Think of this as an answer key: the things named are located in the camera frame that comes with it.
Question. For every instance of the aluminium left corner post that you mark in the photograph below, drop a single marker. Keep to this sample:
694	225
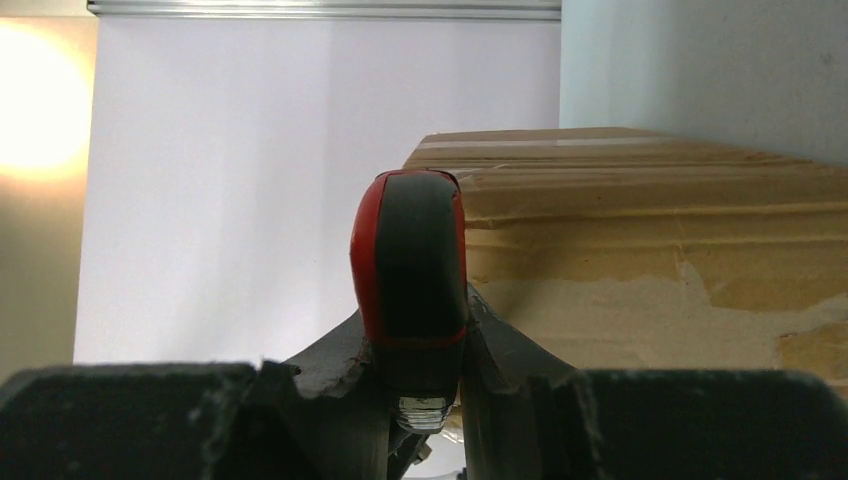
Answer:
333	9

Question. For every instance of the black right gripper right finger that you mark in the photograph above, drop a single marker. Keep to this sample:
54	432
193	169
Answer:
529	415

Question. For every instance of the red black utility knife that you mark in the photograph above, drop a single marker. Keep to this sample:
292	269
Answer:
408	263

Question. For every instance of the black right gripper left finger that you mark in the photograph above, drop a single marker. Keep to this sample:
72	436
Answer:
317	415

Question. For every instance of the brown cardboard express box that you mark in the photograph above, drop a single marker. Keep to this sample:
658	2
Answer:
624	248

